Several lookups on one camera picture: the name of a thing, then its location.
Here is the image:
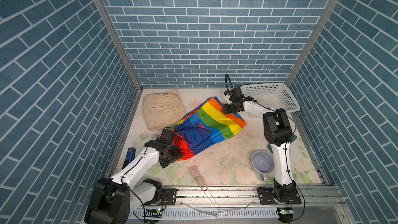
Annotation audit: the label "white cable duct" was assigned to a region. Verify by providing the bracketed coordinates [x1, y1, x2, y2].
[129, 207, 279, 221]

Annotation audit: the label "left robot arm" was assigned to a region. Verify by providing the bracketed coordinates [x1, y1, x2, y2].
[84, 129, 182, 224]

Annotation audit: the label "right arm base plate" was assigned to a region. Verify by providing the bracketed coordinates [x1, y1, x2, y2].
[255, 187, 302, 205]

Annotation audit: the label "white plastic basket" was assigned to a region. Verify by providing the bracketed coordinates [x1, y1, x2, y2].
[240, 83, 301, 113]

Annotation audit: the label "rainbow coloured shorts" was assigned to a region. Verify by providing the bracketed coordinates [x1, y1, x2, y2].
[169, 96, 247, 161]

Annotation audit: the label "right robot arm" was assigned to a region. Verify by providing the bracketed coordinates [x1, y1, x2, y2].
[222, 88, 299, 202]

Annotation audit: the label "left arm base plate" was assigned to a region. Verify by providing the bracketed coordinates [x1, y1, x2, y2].
[133, 187, 178, 206]

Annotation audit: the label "lavender mug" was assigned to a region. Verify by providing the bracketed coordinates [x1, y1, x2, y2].
[251, 150, 275, 182]

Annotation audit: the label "pink chopstick pair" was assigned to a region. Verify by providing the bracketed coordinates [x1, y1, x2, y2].
[189, 167, 220, 211]

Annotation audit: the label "beige shorts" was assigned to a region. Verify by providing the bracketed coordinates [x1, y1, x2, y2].
[143, 90, 186, 131]

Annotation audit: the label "aluminium front rail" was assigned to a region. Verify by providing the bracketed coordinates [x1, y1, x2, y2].
[163, 186, 345, 209]

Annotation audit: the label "blue stapler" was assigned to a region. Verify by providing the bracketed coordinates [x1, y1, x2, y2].
[122, 147, 136, 169]

